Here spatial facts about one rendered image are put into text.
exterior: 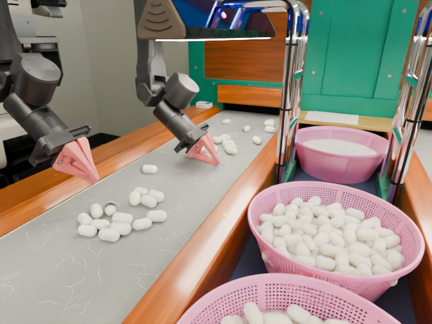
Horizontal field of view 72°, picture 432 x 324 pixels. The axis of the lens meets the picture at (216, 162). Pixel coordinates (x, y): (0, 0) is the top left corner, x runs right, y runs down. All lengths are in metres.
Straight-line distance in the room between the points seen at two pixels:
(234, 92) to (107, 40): 1.93
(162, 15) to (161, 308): 0.39
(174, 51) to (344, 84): 1.60
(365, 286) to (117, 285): 0.33
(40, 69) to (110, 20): 2.38
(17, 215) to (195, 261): 0.35
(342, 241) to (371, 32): 0.83
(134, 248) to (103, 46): 2.64
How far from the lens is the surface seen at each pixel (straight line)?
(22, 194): 0.68
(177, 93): 0.70
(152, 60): 0.77
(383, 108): 1.22
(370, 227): 0.59
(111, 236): 0.51
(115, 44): 2.92
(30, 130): 0.60
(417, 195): 0.69
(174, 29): 0.48
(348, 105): 1.22
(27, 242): 0.58
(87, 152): 0.57
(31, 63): 0.57
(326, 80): 1.21
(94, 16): 3.07
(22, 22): 1.18
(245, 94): 1.21
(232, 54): 1.29
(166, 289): 0.39
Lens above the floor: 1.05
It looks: 23 degrees down
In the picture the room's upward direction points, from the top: straight up
